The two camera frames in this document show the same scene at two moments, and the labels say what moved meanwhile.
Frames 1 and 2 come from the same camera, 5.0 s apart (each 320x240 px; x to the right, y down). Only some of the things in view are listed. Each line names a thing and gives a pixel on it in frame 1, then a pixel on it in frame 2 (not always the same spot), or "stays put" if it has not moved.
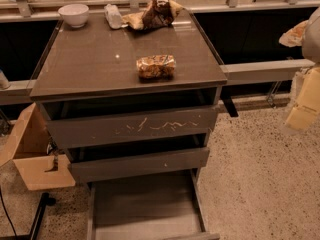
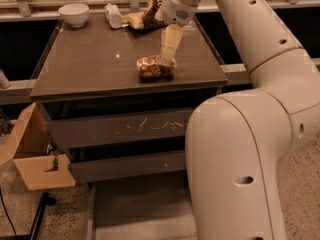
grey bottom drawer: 158,207 stays put
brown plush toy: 159,12 stays put
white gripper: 312,37 to 174,11
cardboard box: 27,143 stays put
